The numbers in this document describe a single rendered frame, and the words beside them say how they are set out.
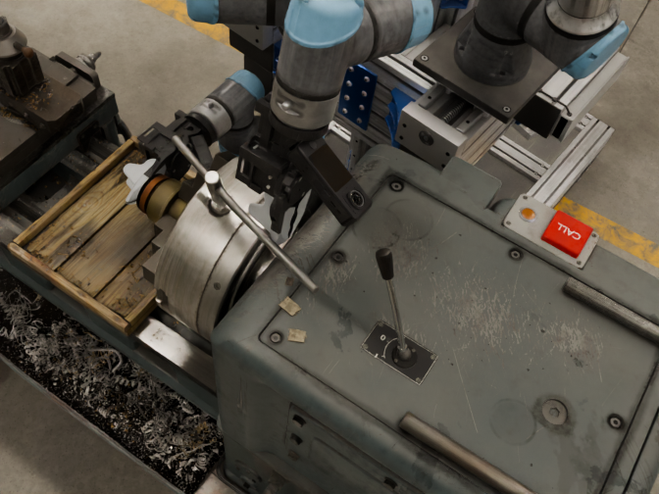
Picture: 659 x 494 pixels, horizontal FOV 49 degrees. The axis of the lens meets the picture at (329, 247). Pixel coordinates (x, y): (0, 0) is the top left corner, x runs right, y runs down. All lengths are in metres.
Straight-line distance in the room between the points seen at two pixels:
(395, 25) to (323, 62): 0.10
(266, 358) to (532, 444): 0.36
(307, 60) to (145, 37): 2.47
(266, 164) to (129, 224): 0.69
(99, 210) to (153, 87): 1.51
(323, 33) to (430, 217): 0.43
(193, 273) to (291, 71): 0.43
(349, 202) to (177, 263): 0.36
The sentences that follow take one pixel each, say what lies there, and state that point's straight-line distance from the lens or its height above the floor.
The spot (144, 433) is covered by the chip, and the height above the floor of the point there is 0.58.
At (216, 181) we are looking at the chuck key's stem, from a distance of 1.02.
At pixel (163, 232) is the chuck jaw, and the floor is 1.10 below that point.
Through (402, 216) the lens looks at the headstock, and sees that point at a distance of 1.08.
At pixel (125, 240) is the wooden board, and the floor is 0.89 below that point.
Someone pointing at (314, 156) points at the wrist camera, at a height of 1.47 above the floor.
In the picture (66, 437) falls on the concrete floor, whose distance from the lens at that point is 2.30.
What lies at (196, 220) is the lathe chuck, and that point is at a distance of 1.10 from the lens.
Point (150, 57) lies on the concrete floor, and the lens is 3.13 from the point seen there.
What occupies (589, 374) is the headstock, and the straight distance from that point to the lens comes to 1.04.
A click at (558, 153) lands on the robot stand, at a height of 0.21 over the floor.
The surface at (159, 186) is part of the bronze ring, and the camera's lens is 1.27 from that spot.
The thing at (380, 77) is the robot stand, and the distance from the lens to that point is 1.60.
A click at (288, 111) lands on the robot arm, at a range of 0.81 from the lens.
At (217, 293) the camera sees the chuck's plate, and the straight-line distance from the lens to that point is 1.09.
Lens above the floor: 2.13
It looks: 57 degrees down
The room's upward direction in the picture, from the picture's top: 9 degrees clockwise
